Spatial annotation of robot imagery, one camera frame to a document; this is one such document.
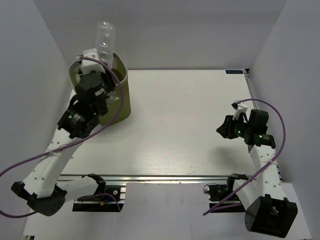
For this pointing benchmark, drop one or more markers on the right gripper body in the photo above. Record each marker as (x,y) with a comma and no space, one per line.
(243,127)

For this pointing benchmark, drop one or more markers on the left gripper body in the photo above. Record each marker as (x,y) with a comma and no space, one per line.
(110,85)

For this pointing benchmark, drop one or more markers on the clear bottle blue cap back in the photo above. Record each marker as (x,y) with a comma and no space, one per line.
(105,42)

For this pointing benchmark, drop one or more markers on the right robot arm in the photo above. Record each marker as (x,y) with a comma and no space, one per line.
(267,208)

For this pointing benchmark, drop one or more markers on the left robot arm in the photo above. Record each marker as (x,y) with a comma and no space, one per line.
(40,189)

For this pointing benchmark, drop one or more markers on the olive green mesh bin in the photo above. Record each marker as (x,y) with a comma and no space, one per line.
(113,102)

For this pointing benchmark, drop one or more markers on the blue label sticker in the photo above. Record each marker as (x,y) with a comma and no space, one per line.
(234,72)

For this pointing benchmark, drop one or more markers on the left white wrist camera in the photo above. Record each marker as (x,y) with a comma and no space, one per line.
(88,66)

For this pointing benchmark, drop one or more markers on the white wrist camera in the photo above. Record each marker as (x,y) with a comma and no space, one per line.
(240,108)
(88,66)

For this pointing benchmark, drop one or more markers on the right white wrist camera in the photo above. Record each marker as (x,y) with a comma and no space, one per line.
(240,108)

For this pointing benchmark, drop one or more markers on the aluminium front rail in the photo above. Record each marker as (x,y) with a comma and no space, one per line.
(162,179)

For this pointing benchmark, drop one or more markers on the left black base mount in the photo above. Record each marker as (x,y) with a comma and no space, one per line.
(108,198)

